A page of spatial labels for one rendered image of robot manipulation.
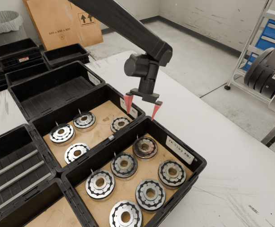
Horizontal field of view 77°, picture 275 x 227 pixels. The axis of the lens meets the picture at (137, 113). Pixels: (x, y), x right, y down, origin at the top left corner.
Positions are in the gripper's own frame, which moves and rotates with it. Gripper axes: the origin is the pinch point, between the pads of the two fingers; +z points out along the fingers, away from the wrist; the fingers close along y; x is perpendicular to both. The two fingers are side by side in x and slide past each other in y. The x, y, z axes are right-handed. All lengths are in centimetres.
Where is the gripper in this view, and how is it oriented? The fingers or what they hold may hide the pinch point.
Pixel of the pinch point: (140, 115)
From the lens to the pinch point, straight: 66.5
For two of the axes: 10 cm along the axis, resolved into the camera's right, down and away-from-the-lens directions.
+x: 2.9, -2.6, 9.2
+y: 9.4, 2.8, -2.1
